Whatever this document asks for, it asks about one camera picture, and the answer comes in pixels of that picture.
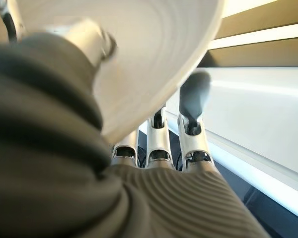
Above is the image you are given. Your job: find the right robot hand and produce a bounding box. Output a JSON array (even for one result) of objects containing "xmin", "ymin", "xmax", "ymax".
[{"xmin": 0, "ymin": 0, "xmax": 28, "ymax": 43}]

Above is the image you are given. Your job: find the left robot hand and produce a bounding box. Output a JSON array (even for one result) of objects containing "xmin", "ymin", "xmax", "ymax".
[{"xmin": 0, "ymin": 21, "xmax": 271, "ymax": 238}]

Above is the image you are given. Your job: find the dark framed yellow window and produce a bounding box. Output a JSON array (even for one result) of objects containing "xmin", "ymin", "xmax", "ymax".
[{"xmin": 196, "ymin": 0, "xmax": 298, "ymax": 68}]

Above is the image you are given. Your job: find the cream round plate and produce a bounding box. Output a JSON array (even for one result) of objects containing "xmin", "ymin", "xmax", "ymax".
[{"xmin": 0, "ymin": 0, "xmax": 225, "ymax": 144}]

